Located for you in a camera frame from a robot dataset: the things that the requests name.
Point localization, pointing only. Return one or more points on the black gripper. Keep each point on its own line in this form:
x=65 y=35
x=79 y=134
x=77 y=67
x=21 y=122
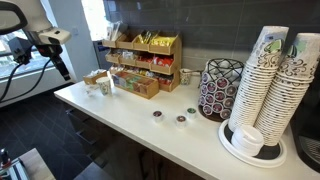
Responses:
x=50 y=50

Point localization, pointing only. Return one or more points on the brown lid coffee pod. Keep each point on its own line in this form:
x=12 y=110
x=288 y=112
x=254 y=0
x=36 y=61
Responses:
x=181 y=121

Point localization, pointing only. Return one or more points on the green lid coffee pod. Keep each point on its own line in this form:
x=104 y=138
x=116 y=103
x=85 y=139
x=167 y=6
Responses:
x=191 y=112

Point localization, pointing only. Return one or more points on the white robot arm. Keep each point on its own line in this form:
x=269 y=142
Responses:
x=33 y=13

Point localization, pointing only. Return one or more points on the dark wood counter cabinet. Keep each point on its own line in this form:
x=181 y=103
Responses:
x=126 y=156

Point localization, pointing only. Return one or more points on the tall stack paper cups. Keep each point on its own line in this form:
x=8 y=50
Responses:
x=253 y=86
x=283 y=106

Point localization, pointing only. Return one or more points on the stack of white lids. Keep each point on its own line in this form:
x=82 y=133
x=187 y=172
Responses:
x=247 y=140

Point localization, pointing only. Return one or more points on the black coffee machine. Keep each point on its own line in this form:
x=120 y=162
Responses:
x=310 y=133

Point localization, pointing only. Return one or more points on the window with city view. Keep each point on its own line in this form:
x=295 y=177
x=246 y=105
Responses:
x=36 y=65

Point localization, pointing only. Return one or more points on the small wooden packet box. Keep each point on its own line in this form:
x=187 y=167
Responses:
x=94 y=78

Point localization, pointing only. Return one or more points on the bright window pane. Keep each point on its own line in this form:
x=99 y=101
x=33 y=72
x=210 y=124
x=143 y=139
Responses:
x=95 y=20

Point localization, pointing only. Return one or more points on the light wooden table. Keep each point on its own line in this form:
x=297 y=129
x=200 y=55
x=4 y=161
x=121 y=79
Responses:
x=36 y=166

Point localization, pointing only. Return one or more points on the red packets pile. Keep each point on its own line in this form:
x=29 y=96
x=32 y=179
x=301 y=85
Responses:
x=163 y=61

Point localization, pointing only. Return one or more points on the yellow packets pile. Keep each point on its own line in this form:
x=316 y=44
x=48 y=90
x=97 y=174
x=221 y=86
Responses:
x=163 y=41

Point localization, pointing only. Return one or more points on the wooden tiered condiment organizer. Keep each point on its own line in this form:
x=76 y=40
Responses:
x=166 y=50

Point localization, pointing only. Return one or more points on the red and black clamp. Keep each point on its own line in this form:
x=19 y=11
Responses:
x=4 y=159

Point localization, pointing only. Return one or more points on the dark stool top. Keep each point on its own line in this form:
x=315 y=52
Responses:
x=91 y=173

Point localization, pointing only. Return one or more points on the white round tray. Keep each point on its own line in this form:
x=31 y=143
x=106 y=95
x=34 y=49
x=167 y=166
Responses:
x=253 y=162

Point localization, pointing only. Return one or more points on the dark wrist camera box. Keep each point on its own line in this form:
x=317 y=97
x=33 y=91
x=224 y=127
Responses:
x=20 y=50

